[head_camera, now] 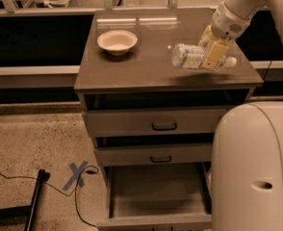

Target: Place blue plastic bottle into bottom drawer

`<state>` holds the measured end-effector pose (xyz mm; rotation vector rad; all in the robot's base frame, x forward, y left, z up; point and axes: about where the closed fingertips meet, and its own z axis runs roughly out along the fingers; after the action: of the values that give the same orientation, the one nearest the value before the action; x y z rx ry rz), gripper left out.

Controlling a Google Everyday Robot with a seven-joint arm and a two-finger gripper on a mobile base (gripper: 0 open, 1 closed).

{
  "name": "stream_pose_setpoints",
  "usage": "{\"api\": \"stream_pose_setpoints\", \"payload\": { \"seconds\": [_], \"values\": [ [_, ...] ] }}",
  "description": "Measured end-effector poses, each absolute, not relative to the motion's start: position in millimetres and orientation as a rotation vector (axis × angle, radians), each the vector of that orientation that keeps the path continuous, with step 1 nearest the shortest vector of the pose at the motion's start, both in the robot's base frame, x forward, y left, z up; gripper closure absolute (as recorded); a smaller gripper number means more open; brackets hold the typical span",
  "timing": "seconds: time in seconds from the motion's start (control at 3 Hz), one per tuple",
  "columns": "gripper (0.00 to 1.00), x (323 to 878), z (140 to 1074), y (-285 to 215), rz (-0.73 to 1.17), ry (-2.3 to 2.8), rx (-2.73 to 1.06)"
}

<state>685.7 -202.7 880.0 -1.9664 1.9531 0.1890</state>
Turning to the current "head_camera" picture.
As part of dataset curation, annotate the black floor cable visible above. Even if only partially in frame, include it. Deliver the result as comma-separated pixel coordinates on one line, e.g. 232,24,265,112
0,165,100,228

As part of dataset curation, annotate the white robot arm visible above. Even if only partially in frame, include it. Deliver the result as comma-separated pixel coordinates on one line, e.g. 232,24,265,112
199,0,283,231

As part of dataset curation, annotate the black stand leg left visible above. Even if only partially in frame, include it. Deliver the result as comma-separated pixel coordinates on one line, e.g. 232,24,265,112
0,169,50,231

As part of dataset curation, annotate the grey drawer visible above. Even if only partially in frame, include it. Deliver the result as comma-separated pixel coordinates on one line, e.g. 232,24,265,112
97,163,212,231
94,133,214,167
83,89,248,138

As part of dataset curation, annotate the grey drawer cabinet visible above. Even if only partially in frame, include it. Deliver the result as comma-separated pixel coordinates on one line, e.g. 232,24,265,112
73,7,265,231

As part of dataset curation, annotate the grey top drawer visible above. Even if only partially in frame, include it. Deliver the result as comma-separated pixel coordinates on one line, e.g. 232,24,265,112
83,89,248,138

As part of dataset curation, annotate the grey middle drawer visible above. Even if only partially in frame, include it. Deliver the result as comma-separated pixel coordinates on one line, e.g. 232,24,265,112
94,133,214,167

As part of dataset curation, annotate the white paper bowl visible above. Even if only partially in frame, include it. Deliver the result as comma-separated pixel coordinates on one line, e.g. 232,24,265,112
97,30,138,56

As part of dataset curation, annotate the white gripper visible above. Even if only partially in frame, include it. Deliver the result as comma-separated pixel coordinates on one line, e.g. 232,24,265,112
198,2,251,69

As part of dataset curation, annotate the grey bottom drawer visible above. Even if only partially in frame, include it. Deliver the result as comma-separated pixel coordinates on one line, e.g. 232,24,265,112
97,163,212,231

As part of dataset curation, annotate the blue tape cross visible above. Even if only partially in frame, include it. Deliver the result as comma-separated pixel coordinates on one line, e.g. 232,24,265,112
63,161,88,191

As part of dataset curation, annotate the clear plastic bottle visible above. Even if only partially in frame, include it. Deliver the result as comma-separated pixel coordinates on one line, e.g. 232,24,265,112
171,43,237,71

